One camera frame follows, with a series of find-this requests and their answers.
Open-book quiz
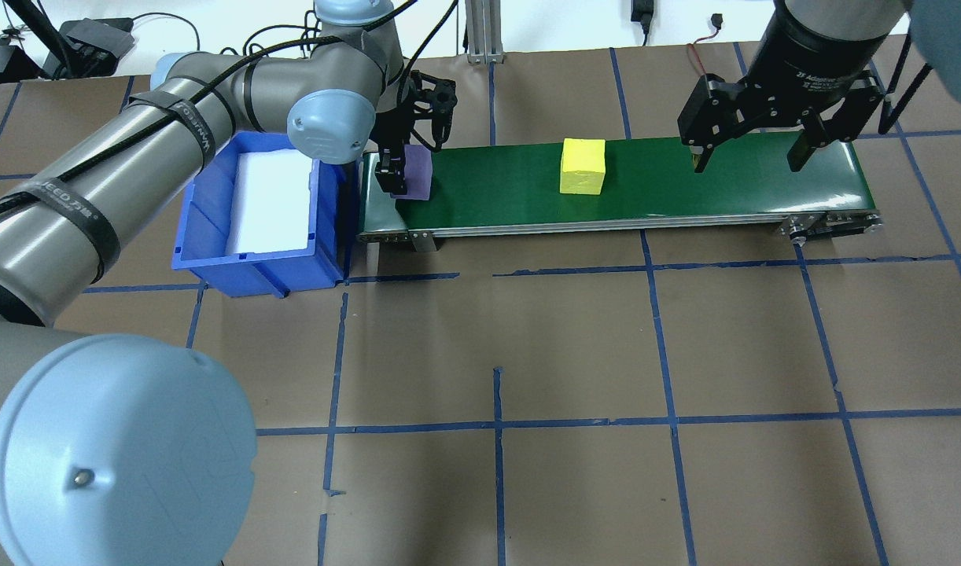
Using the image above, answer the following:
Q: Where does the black flat box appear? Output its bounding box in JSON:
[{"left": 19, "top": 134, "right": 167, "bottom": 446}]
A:
[{"left": 0, "top": 46, "right": 42, "bottom": 84}]

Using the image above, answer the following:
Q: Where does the green conveyor belt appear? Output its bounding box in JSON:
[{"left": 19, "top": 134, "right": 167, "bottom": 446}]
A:
[{"left": 357, "top": 130, "right": 885, "bottom": 254}]

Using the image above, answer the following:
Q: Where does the purple foam block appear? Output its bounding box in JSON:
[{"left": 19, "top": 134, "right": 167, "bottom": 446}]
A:
[{"left": 394, "top": 145, "right": 436, "bottom": 203}]

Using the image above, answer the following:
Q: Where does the white foam pad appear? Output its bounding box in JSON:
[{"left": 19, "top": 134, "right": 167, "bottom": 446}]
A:
[{"left": 225, "top": 149, "right": 318, "bottom": 256}]

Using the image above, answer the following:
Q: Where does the red conveyor power wire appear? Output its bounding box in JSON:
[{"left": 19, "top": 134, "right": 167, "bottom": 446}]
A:
[{"left": 687, "top": 31, "right": 725, "bottom": 79}]

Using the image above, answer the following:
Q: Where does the blue plastic storage bin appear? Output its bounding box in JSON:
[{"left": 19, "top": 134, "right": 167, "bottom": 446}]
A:
[{"left": 171, "top": 131, "right": 362, "bottom": 300}]

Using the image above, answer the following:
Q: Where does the black power adapter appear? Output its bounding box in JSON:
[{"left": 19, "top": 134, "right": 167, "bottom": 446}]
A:
[{"left": 630, "top": 0, "right": 657, "bottom": 46}]

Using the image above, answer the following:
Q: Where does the upright aluminium profile post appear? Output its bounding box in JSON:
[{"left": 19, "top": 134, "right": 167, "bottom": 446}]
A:
[{"left": 465, "top": 0, "right": 506, "bottom": 65}]

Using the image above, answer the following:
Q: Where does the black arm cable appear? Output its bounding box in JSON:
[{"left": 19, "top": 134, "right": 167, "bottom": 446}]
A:
[
  {"left": 876, "top": 31, "right": 936, "bottom": 136},
  {"left": 0, "top": 0, "right": 462, "bottom": 225}
]

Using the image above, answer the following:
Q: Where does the yellow foam block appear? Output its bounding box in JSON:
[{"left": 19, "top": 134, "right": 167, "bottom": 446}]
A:
[{"left": 559, "top": 138, "right": 607, "bottom": 196}]

